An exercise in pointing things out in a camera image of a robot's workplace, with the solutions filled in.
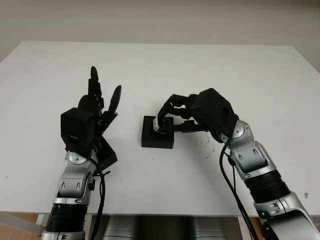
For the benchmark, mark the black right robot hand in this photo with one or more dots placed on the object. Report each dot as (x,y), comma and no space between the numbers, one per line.
(190,127)

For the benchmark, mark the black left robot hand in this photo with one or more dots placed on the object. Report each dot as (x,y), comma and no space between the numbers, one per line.
(88,102)

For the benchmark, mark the small silver depth camera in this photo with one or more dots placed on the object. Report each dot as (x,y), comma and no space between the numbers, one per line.
(155,125)

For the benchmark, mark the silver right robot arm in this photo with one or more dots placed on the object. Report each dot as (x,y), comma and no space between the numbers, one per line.
(252,155)

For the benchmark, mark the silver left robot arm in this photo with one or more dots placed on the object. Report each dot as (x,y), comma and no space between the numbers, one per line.
(72,182)

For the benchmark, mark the black RealSense box lid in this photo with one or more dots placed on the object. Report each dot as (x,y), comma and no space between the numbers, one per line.
(108,155)

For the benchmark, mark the silver right robot thigh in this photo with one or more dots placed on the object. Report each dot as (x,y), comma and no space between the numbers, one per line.
(207,228)

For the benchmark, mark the silver robot thigh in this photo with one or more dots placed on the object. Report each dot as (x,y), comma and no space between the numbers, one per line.
(120,228)
(207,228)

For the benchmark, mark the dark grey robot waist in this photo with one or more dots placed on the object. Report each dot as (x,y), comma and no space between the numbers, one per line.
(163,228)

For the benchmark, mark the silver left robot thigh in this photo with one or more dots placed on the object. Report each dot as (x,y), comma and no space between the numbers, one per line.
(120,228)

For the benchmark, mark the white table leg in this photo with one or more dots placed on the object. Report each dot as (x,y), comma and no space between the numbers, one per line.
(20,223)

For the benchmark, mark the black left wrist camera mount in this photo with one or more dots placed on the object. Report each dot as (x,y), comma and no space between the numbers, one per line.
(77,125)

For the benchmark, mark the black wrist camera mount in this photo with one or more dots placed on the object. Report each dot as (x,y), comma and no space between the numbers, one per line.
(215,110)
(77,125)

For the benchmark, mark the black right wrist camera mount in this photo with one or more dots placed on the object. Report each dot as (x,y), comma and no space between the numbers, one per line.
(215,110)

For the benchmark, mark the black foam-lined camera box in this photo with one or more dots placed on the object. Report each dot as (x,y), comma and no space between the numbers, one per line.
(150,143)

